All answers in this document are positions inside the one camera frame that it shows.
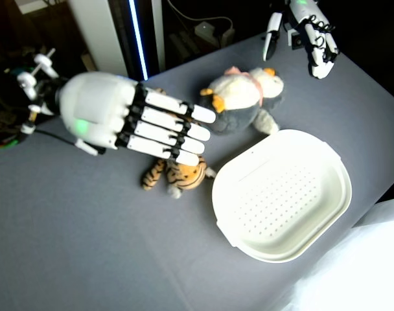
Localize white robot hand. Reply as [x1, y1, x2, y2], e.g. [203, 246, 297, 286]
[58, 71, 216, 167]
[262, 0, 341, 80]

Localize grey white penguin plush toy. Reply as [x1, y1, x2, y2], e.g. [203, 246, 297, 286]
[198, 65, 286, 136]

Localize orange striped tiger plush toy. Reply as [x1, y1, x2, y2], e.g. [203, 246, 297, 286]
[141, 87, 218, 200]

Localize white perforated plastic basket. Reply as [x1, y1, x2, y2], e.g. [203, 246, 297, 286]
[211, 128, 353, 264]

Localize white column with blue light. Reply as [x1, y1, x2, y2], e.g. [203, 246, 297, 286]
[66, 0, 167, 82]

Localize white power adapter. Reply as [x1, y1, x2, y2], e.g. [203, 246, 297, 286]
[194, 21, 218, 42]

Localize grey table cloth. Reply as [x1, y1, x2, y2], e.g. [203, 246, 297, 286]
[0, 31, 394, 311]

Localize white board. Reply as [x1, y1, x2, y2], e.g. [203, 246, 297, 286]
[274, 196, 394, 311]

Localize thin black cable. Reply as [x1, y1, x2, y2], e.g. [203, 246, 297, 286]
[34, 128, 77, 145]

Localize thin light cable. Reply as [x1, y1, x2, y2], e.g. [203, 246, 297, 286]
[170, 0, 234, 32]

